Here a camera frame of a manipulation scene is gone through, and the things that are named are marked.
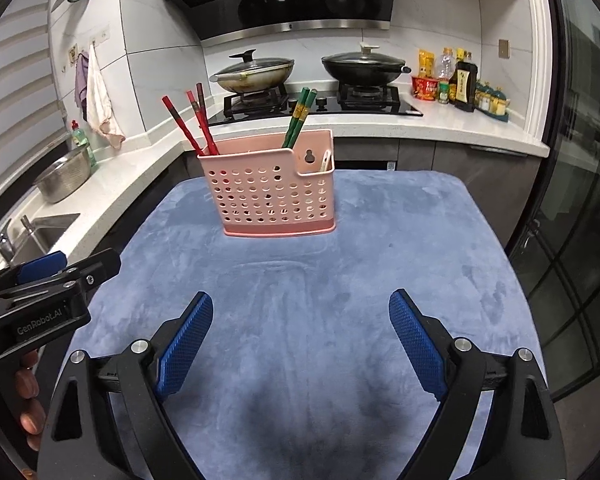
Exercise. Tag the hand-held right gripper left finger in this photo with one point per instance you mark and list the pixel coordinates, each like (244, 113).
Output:
(185, 345)

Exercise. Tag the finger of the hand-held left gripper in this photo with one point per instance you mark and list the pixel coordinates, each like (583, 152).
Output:
(95, 267)
(42, 264)

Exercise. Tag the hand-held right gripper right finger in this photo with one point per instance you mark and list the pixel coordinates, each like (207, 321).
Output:
(417, 345)

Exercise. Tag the red chopstick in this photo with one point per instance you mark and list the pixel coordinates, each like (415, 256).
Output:
(180, 122)
(196, 115)

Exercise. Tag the pink perforated utensil holder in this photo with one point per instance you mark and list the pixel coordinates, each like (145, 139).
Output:
(265, 195)

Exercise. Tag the white ceramic spoon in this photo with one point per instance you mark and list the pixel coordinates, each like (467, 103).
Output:
(325, 160)

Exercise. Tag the green chopstick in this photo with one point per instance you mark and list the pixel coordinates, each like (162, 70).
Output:
(295, 117)
(305, 110)

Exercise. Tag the person's left hand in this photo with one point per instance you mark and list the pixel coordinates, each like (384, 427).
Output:
(30, 385)

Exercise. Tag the stainless steel sink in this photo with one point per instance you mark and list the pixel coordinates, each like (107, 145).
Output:
(45, 235)

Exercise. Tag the sink soap dispenser knob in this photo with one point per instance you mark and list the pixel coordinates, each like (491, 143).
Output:
(27, 225)

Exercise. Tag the stainless steel bowl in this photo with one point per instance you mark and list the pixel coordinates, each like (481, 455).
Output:
(62, 175)

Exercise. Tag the green dish soap bottle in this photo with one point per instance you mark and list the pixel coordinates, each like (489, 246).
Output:
(82, 142)

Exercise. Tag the blue plush blanket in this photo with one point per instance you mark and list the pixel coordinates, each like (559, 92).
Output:
(305, 280)

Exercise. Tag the white window blind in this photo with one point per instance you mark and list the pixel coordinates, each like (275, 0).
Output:
(20, 100)

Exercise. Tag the white hanging towel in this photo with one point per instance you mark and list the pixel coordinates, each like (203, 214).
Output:
(100, 100)

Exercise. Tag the purple cloth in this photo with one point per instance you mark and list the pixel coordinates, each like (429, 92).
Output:
(81, 80)

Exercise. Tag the white kitchen counter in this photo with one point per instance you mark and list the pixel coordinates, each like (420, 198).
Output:
(460, 127)

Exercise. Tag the black framed glass door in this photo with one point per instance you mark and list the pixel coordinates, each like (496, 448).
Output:
(580, 185)

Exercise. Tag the wok with glass lid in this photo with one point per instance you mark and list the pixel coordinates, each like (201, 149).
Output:
(252, 72)

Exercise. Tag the small green label jar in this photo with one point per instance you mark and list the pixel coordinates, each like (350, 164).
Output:
(444, 94)

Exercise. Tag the red instant noodle cup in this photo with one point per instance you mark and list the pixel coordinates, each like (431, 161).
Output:
(425, 89)

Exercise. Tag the black gas stove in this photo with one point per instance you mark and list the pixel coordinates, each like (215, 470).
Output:
(315, 107)

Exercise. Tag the dark soy sauce bottle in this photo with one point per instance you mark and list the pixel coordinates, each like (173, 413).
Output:
(466, 85)

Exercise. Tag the clear plastic bottle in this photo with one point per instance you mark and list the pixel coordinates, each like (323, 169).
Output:
(446, 65)

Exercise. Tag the black wok with lid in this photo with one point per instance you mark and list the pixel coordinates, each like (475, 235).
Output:
(365, 67)

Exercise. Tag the yellow packet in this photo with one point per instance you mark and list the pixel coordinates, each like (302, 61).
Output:
(426, 62)

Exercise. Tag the black range hood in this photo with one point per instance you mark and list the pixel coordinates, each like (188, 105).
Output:
(290, 0)

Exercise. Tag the wall outlet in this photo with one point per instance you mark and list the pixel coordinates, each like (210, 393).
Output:
(103, 35)
(73, 54)

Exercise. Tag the wall switch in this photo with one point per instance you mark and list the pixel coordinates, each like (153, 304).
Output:
(503, 48)

